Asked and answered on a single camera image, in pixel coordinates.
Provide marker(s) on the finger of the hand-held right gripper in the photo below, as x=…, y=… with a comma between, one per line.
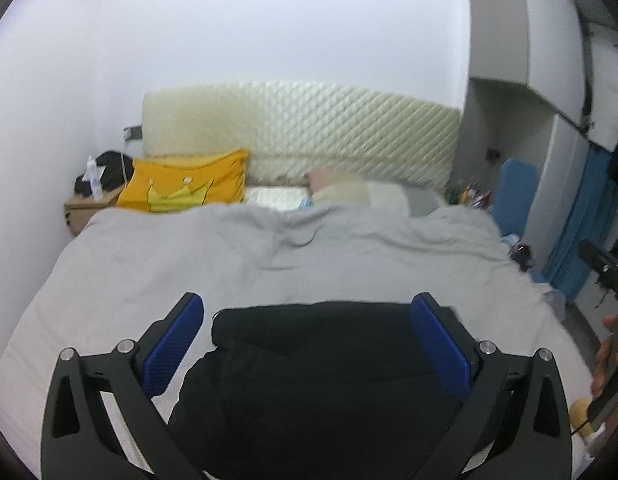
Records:
x=591, y=255

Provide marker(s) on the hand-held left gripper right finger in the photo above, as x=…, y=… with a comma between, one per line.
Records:
x=441, y=347

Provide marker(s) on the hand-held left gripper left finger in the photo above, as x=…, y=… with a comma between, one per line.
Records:
x=170, y=345

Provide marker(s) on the black puffer jacket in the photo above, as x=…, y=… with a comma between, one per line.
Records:
x=309, y=385

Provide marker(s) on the person's right hand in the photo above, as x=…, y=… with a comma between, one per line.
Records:
x=603, y=360

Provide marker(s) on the blue curtain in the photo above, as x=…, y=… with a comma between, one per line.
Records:
x=579, y=220

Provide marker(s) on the small black device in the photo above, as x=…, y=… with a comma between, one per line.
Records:
x=522, y=256

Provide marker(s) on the blue padded board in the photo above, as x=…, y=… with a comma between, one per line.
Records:
x=514, y=195

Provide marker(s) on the light grey duvet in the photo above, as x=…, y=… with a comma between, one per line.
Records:
x=214, y=255

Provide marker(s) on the yellow round object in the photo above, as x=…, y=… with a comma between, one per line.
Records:
x=580, y=416

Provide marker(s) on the group of small bottles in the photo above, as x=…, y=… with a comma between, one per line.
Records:
x=471, y=195

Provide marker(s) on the wooden nightstand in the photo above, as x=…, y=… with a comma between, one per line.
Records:
x=79, y=215

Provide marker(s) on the yellow crown print pillow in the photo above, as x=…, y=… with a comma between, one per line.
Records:
x=179, y=180

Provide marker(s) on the white spray bottle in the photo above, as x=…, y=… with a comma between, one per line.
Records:
x=95, y=182

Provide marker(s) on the shiny patterned bed sheet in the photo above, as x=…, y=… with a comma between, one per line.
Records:
x=276, y=197

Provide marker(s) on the black bag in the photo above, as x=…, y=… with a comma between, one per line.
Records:
x=111, y=167

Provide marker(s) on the grey white wardrobe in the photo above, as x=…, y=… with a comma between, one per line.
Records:
x=529, y=25

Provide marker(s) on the cream quilted headboard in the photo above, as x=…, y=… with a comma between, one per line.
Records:
x=314, y=125

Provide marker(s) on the black wall socket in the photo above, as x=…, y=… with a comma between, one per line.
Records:
x=492, y=154

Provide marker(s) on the wall socket with charger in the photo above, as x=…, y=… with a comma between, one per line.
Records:
x=134, y=132

